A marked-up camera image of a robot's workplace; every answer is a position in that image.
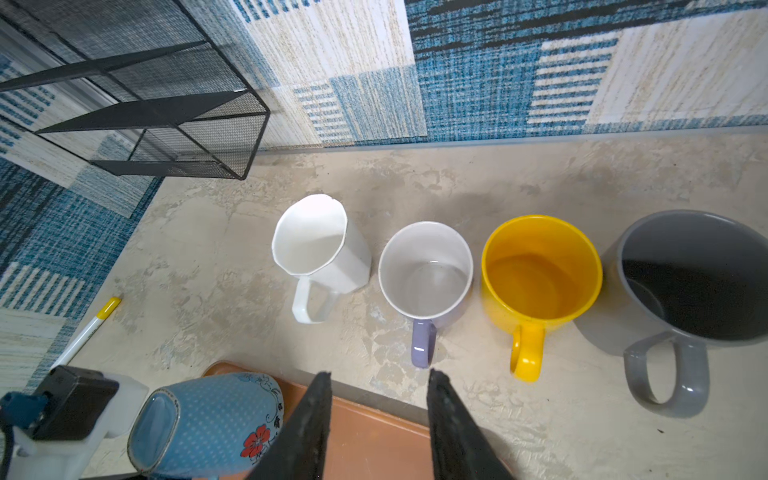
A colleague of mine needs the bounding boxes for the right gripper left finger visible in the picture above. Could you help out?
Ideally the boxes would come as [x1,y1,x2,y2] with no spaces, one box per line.
[246,372,333,479]

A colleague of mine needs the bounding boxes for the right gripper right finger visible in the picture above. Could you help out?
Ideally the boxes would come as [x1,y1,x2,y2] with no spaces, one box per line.
[427,369,514,479]

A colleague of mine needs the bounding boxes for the blue patterned mug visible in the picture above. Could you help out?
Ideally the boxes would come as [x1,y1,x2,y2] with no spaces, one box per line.
[127,372,285,479]

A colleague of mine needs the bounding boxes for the purple mug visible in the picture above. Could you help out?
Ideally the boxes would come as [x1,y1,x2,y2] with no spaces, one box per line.
[378,221,474,369]

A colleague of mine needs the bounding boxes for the yellow mug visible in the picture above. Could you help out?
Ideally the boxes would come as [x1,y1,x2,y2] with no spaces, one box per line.
[480,215,603,383]

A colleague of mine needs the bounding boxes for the white faceted mug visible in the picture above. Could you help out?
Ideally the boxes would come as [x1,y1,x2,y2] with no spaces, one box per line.
[271,194,372,324]

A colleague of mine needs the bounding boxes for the grey mug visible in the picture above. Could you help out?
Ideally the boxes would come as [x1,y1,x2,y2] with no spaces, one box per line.
[574,210,767,418]

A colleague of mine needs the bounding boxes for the brown serving tray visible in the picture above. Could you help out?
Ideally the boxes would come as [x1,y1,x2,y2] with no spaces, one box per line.
[200,361,517,480]

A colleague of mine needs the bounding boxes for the yellow white marker pen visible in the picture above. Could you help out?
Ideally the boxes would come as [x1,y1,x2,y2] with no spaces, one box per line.
[51,297,122,370]

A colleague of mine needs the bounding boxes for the black mesh shelf rack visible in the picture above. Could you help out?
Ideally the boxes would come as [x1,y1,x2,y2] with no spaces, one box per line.
[1,1,270,180]

